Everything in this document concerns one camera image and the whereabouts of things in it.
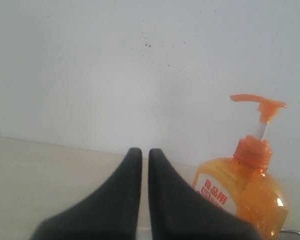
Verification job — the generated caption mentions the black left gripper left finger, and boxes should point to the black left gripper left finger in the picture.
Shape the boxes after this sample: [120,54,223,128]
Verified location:
[30,148,143,240]

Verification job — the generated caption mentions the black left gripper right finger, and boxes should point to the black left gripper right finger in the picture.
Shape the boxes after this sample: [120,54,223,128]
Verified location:
[148,148,262,240]

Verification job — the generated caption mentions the orange pump soap bottle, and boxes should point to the orange pump soap bottle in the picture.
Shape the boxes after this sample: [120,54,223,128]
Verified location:
[192,94,289,240]

